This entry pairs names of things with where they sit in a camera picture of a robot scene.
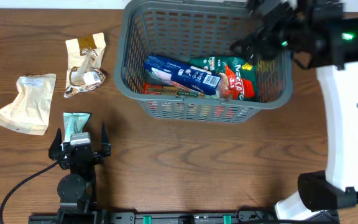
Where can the plain beige paper pouch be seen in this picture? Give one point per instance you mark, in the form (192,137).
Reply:
(29,112)

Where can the orange spaghetti packet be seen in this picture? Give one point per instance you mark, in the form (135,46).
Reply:
(149,89)

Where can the green instant coffee bag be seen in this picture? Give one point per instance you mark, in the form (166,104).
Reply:
(240,74)

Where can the dark grey plastic basket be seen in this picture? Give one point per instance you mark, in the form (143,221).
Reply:
(199,33)

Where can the small teal sachet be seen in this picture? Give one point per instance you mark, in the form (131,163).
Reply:
(74,123)

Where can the tissue pocket pack bundle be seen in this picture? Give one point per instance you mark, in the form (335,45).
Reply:
(185,76)

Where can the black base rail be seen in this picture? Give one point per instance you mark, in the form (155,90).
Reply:
(166,217)

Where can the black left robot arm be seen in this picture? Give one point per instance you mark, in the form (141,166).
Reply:
(77,190)

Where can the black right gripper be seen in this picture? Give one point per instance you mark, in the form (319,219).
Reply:
(260,37)

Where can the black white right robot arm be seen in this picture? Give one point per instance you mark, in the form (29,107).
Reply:
(320,29)

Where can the beige brown foil pouch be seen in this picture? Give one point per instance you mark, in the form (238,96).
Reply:
(85,56)

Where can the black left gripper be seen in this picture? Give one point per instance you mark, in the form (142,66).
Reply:
(56,151)

